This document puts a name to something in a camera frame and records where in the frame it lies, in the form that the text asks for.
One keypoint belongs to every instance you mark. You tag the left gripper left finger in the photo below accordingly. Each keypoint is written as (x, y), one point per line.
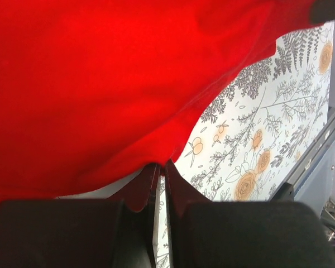
(113, 232)

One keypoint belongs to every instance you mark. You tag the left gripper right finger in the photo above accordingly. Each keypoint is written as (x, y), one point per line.
(203, 233)

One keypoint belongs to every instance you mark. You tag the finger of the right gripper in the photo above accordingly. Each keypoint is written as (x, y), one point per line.
(322, 11)

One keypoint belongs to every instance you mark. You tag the red t shirt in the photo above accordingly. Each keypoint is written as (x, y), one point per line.
(92, 91)

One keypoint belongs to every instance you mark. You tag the floral patterned table mat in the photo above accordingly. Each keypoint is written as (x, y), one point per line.
(255, 131)

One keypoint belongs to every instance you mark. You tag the aluminium frame rail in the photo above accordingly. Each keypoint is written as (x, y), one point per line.
(308, 162)

